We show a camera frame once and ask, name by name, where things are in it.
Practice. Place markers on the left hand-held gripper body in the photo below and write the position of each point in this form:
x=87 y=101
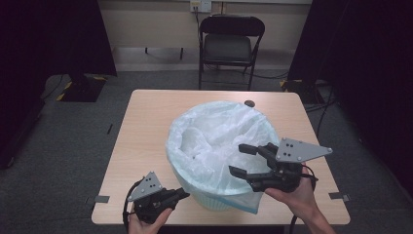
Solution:
x=151 y=198

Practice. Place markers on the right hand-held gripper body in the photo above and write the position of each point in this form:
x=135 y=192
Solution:
x=289 y=162

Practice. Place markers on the pale slatted trash bin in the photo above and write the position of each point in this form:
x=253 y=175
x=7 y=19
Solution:
x=207 y=201

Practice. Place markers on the bin with white plastic bag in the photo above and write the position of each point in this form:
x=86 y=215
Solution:
x=214 y=143

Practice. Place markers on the person's left hand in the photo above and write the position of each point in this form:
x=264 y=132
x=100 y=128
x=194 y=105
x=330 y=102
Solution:
x=146 y=226

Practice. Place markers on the person's right hand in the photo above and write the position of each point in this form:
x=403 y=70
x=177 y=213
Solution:
x=298 y=198

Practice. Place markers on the small black round disc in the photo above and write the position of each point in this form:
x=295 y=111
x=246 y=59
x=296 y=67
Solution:
x=249 y=103

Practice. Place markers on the grey tape strip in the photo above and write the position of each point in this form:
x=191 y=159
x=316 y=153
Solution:
x=101 y=199
x=338 y=196

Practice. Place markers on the stand base with yellow tape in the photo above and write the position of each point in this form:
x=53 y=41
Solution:
x=82 y=87
x=302 y=89

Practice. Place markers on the small black floor strip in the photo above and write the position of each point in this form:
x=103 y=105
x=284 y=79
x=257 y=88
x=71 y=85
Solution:
x=110 y=128

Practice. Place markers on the black folding chair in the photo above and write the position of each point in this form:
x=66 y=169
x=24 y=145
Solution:
x=227 y=45

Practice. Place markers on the dark curtain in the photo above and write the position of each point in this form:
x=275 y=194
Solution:
x=39 y=48
x=373 y=81

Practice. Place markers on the white wall socket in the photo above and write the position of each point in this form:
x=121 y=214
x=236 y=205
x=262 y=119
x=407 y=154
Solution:
x=200 y=5

